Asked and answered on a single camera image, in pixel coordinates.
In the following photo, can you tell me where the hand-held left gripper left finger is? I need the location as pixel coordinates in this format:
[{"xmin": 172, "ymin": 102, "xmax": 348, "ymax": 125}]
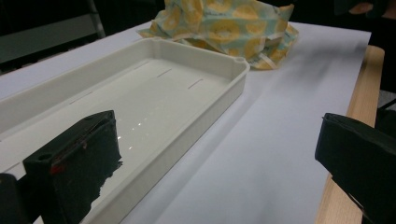
[{"xmin": 22, "ymin": 109, "xmax": 123, "ymax": 224}]

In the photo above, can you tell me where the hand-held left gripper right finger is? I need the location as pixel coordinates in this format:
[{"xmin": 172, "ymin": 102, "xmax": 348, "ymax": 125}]
[{"xmin": 314, "ymin": 112, "xmax": 396, "ymax": 224}]

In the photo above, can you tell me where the white plastic tray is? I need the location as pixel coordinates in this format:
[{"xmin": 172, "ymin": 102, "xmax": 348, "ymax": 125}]
[{"xmin": 0, "ymin": 37, "xmax": 251, "ymax": 224}]

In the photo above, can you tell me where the yellow patterned cloth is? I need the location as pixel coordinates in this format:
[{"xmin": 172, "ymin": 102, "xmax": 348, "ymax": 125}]
[{"xmin": 137, "ymin": 0, "xmax": 300, "ymax": 71}]

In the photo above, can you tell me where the white table cover sheet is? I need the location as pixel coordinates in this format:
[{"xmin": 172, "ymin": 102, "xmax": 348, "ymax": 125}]
[{"xmin": 0, "ymin": 21, "xmax": 373, "ymax": 224}]

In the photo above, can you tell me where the grey metal stand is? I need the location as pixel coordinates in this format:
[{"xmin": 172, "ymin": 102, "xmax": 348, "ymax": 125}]
[{"xmin": 0, "ymin": 0, "xmax": 106, "ymax": 74}]

